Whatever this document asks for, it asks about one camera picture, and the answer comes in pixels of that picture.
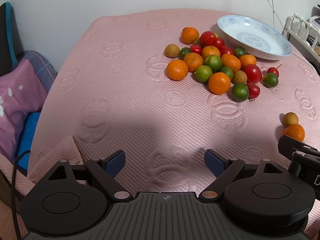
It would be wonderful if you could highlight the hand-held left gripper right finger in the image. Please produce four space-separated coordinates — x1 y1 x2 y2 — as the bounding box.
198 149 289 203

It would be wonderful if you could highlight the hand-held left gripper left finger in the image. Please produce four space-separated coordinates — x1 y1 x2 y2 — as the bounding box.
37 149 133 202

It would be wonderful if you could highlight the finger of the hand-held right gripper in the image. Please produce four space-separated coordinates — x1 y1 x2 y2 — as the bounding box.
277 135 320 178

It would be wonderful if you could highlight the orange mandarin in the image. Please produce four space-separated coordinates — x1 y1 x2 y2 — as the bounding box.
208 72 231 95
239 54 257 69
282 124 305 142
201 45 221 60
166 59 189 81
221 53 242 72
181 27 200 44
183 52 204 72

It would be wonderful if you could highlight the brown longan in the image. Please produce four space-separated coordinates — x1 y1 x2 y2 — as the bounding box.
232 70 248 84
283 112 299 127
164 44 181 58

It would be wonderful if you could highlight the red tomato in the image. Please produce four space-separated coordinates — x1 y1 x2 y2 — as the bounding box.
244 64 263 84
213 37 225 50
219 45 235 57
200 31 217 46

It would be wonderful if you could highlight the white blue patterned plate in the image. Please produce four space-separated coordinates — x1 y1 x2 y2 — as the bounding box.
217 15 293 61

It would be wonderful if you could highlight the white rack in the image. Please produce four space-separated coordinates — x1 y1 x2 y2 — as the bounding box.
282 14 320 63

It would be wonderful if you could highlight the pink plaid pillow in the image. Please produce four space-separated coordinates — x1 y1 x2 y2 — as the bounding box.
0 50 58 164

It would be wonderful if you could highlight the white appliance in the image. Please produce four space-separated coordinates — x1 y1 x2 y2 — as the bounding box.
310 4 320 29

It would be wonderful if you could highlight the black cable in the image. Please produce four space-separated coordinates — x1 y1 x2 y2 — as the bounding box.
11 150 31 240

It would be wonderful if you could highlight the white cable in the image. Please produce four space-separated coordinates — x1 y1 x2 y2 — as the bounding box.
264 0 320 72

